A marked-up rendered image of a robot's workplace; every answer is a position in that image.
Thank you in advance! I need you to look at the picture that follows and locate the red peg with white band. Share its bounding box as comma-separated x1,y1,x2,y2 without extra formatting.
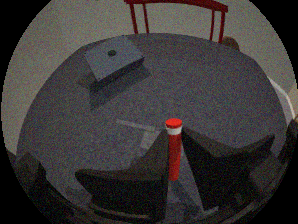
166,119,182,181

